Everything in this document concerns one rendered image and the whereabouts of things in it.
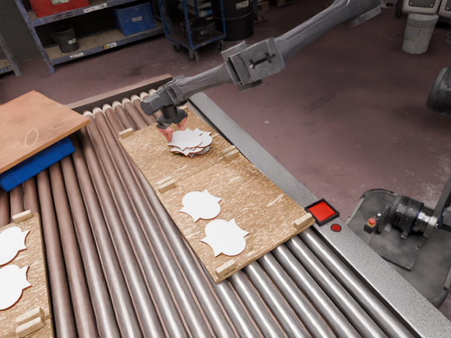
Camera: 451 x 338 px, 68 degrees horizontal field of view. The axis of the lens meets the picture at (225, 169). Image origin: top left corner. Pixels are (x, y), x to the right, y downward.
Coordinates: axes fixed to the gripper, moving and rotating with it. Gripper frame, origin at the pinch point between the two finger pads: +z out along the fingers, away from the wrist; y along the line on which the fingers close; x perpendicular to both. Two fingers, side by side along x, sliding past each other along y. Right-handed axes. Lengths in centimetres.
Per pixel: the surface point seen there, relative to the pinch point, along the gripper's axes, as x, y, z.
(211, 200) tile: 30.0, 19.5, 4.0
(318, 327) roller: 74, 40, 6
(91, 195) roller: -12.2, 35.6, 7.1
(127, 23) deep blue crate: -312, -257, 74
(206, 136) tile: 11.1, -5.4, 1.0
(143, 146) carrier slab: -12.9, 6.8, 5.4
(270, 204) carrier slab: 47.4, 12.1, 4.6
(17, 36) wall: -430, -158, 71
